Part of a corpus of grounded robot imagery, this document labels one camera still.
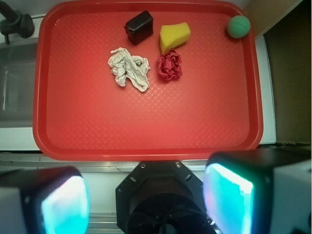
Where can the red plastic tray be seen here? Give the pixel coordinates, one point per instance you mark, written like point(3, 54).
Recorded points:
point(80, 113)

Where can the green textured ball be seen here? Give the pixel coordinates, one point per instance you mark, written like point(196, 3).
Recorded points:
point(238, 27)

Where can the black box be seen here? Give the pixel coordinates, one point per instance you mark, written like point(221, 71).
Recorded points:
point(139, 28)

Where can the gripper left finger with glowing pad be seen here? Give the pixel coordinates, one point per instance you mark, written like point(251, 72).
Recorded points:
point(44, 201)

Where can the crumpled red cloth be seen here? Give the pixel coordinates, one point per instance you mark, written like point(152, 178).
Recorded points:
point(169, 65)

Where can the crumpled white paper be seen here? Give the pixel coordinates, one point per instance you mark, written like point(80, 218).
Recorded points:
point(125, 66)

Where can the steel sink basin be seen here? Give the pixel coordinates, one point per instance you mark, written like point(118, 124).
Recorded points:
point(17, 77)

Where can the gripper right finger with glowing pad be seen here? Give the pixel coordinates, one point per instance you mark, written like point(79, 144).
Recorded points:
point(261, 191)

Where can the yellow sponge wedge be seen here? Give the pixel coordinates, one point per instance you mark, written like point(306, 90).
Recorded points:
point(173, 35)

